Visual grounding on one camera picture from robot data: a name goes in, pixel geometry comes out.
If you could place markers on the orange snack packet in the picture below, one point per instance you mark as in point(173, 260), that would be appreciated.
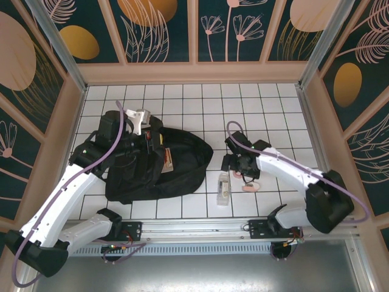
point(169, 159)

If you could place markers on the black backpack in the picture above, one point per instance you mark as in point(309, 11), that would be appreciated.
point(182, 164)

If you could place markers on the pink and white correction tape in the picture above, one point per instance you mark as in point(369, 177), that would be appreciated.
point(250, 187)

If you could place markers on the clear plastic tube package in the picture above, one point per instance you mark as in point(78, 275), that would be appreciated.
point(223, 190)

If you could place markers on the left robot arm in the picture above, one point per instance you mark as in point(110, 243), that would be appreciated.
point(60, 197)

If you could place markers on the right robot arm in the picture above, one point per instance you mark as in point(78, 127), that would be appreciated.
point(288, 165)

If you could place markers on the small circuit board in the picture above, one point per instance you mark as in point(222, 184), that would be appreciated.
point(114, 248)

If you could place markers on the grey metal panel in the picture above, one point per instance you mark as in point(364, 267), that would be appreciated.
point(194, 273)

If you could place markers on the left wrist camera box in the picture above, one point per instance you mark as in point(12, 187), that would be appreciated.
point(138, 117)

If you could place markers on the aluminium side rail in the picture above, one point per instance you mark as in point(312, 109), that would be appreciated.
point(313, 134)

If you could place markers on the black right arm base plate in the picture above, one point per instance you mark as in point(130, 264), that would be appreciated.
point(256, 229)

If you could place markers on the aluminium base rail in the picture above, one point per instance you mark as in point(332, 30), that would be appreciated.
point(194, 226)

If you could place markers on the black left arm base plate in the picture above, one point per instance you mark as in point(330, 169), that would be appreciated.
point(133, 229)

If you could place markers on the aluminium frame post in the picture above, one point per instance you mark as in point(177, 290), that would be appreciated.
point(60, 45)
point(328, 36)

